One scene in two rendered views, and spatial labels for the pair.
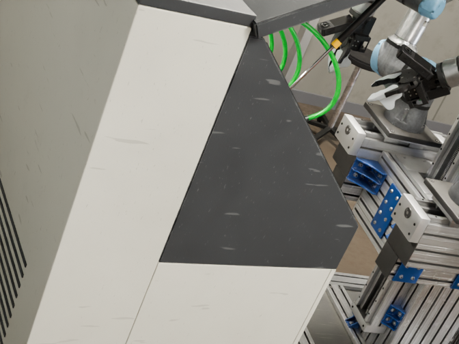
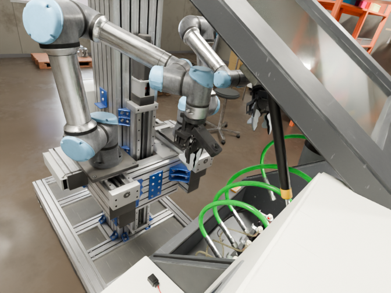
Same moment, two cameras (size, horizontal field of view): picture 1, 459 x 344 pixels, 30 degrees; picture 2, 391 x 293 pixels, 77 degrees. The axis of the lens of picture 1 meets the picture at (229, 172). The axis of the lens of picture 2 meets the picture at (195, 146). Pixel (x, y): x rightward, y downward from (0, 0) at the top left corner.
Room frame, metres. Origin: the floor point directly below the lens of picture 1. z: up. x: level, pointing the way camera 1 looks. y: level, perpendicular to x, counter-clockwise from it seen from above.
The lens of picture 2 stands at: (2.84, 0.51, 1.74)
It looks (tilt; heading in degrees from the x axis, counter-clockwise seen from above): 31 degrees down; 249
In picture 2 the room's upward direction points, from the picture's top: 9 degrees clockwise
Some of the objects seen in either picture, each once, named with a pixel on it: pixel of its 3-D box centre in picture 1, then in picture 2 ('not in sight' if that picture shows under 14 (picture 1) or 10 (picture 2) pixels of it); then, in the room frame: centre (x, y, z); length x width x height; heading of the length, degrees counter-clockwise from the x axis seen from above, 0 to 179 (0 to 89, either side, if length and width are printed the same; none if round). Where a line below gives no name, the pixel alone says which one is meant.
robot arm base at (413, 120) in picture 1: (409, 110); (105, 150); (2.89, -0.50, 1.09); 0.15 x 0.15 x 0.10
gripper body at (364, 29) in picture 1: (354, 30); (191, 131); (2.60, -0.19, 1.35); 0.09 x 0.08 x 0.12; 124
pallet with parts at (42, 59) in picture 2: not in sight; (63, 55); (3.96, -6.06, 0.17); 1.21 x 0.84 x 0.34; 27
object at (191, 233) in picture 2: not in sight; (207, 224); (2.45, -0.19, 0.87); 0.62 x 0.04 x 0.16; 34
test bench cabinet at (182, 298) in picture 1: (167, 291); not in sight; (2.30, 0.03, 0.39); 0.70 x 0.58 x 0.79; 34
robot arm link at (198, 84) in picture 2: not in sight; (199, 86); (2.60, -0.18, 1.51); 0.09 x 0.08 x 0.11; 151
